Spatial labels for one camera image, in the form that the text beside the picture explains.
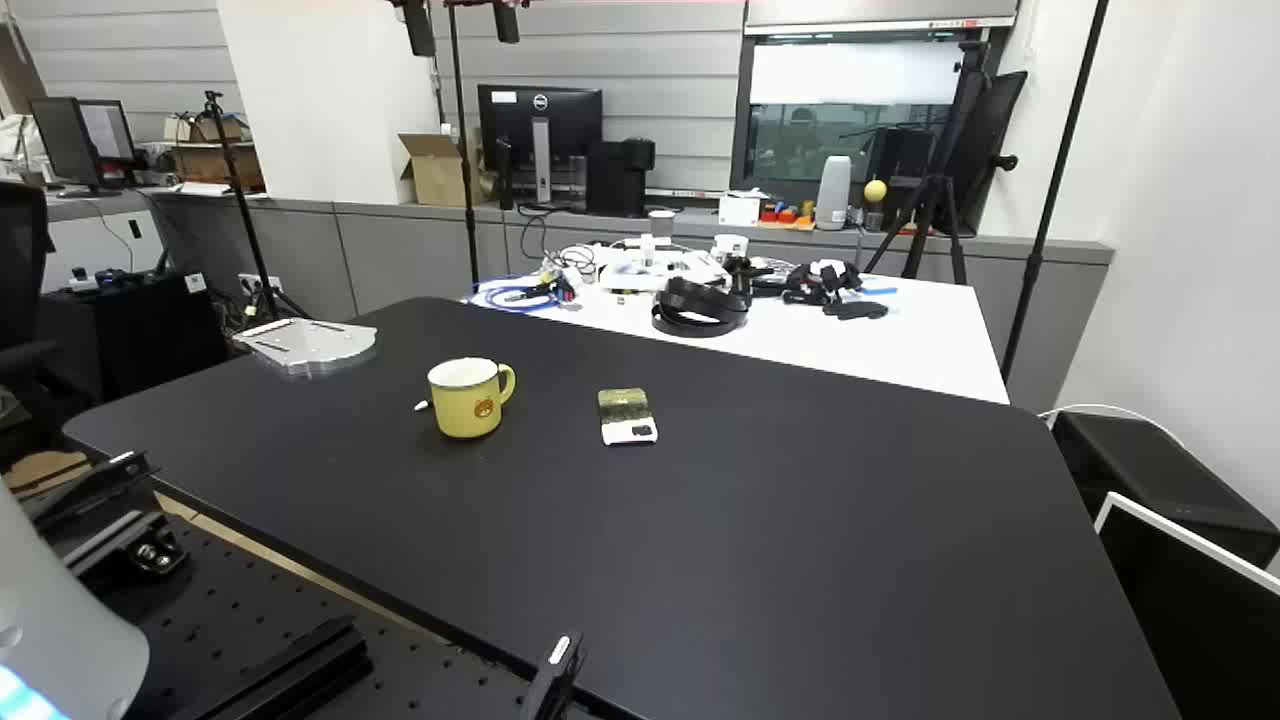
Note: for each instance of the black white pen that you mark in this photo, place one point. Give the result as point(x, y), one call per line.
point(423, 406)

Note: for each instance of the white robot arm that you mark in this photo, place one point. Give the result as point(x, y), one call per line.
point(54, 627)

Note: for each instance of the yellow enamel cup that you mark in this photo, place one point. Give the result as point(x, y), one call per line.
point(465, 399)

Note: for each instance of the black headset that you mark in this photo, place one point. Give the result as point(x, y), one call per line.
point(701, 309)

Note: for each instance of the white electronics pile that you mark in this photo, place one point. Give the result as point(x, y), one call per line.
point(624, 263)

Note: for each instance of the small white box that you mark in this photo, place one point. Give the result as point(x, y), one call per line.
point(743, 209)

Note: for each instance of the black desktop computer box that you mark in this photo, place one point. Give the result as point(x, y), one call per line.
point(620, 174)

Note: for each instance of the red small objects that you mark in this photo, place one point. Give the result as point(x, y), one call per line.
point(791, 209)

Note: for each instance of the white table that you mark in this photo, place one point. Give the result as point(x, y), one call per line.
point(865, 342)

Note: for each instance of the black computer monitor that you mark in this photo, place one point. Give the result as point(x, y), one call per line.
point(541, 129)

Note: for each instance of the white cylinder speaker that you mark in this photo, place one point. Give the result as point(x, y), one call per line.
point(832, 188)

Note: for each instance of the black light stand pole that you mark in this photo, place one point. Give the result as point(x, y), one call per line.
point(462, 145)

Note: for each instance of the open cardboard box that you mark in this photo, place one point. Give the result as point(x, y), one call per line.
point(434, 168)

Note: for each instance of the yellow ball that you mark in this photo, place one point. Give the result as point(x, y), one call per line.
point(875, 188)

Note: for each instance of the dark glass window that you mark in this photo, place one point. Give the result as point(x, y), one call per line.
point(855, 126)

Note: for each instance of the black table clamp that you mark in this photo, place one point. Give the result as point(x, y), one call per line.
point(548, 677)

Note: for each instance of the silver metal mounting plate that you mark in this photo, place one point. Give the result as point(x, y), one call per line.
point(309, 342)

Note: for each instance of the thin black tripod stand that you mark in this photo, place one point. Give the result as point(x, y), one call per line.
point(241, 200)

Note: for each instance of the slanted black pole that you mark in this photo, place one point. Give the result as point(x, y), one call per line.
point(1059, 187)

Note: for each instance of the black perforated breadboard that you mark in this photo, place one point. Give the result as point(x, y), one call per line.
point(264, 627)

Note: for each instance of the brown wooden box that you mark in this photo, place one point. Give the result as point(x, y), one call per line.
point(214, 163)

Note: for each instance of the black storage box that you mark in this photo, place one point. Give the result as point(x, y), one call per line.
point(1157, 481)

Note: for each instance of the small monitor with white screen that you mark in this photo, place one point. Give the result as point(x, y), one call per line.
point(86, 136)

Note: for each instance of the white framed black panel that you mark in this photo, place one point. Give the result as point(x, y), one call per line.
point(1202, 627)

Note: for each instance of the black office chair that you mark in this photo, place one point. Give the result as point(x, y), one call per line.
point(17, 267)

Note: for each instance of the black camera tripod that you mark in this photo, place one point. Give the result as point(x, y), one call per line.
point(940, 163)

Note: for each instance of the black rail on breadboard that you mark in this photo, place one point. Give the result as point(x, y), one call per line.
point(284, 673)

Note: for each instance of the black metal bracket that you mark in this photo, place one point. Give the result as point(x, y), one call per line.
point(103, 512)

